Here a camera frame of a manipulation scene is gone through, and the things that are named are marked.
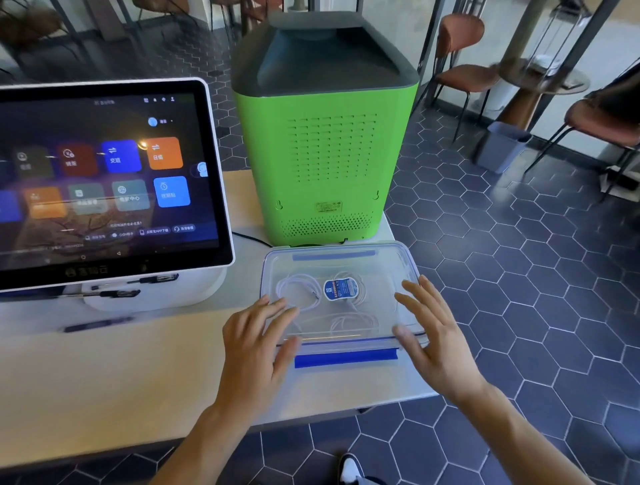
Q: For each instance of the orange brown chair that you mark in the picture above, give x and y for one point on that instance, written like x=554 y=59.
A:
x=460 y=35

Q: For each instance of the person's right white shoe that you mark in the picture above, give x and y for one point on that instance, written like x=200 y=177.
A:
x=351 y=469

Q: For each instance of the grey waste bin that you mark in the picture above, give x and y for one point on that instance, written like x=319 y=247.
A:
x=502 y=147

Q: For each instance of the clear plastic lid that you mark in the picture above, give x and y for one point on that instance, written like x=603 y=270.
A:
x=380 y=270

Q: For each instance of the black frame glass lantern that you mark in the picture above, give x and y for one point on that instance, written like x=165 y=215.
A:
x=560 y=30

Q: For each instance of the black pen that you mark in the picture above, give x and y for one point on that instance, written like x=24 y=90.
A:
x=95 y=325

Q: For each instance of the brown padded armchair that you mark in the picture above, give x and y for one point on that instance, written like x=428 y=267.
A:
x=30 y=25

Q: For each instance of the person's right hand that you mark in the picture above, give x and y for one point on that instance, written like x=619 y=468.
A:
x=440 y=350

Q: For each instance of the person's left hand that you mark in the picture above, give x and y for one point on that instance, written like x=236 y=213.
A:
x=250 y=360

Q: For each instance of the white touchscreen terminal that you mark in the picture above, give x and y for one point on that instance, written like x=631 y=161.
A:
x=110 y=175

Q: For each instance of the person's right forearm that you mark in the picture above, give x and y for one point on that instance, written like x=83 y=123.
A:
x=520 y=439

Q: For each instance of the green cabinet machine grey top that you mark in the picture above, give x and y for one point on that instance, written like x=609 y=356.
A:
x=325 y=140

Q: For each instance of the black usb adapter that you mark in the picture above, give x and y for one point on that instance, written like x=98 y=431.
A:
x=155 y=279
x=117 y=294

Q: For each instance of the round wooden table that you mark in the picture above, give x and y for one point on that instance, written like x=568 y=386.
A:
x=530 y=100

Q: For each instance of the clear container with blue clips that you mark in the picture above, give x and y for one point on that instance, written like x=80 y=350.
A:
x=345 y=357

